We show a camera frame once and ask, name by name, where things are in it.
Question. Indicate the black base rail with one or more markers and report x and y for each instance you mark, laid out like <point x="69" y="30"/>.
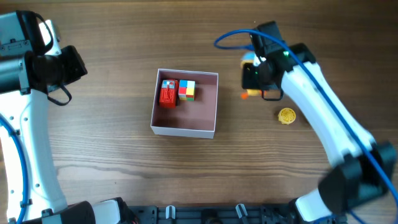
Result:
<point x="238" y="214"/>

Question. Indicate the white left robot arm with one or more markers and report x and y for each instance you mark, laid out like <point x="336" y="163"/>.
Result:
<point x="35" y="195"/>

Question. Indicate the yellow perforated ball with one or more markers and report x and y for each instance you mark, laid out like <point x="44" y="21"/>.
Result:
<point x="286" y="116"/>

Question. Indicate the multicolour puzzle cube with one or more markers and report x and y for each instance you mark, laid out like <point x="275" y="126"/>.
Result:
<point x="186" y="90"/>

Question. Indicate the red toy block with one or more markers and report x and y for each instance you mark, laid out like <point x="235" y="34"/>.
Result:
<point x="168" y="93"/>

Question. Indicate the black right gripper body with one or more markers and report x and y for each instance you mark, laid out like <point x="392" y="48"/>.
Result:
<point x="252" y="78"/>

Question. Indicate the white box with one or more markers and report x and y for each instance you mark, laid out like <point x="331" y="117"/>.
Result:
<point x="196" y="118"/>

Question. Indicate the yellow duck toy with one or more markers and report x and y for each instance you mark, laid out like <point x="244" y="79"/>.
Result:
<point x="250" y="91"/>

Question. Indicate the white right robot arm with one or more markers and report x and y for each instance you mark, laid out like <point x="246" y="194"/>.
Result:
<point x="361" y="169"/>

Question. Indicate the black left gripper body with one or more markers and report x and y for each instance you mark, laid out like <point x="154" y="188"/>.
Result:
<point x="68" y="66"/>

